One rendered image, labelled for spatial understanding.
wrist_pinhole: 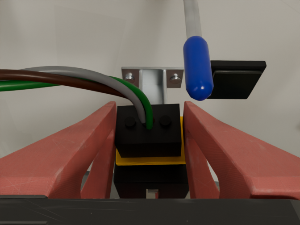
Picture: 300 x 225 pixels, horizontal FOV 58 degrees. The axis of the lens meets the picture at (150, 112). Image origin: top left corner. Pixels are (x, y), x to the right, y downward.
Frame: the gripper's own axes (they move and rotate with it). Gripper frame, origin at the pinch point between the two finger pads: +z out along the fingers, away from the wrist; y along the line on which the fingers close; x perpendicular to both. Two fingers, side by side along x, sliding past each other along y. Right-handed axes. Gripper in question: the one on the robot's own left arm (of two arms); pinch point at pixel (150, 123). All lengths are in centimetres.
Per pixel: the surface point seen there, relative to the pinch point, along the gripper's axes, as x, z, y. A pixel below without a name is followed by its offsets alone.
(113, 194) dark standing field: 104, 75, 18
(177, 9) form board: -3.4, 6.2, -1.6
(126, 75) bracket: 2.0, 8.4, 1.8
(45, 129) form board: 10.8, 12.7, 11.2
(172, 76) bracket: 2.1, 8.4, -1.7
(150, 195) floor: 107, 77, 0
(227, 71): 1.2, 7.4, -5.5
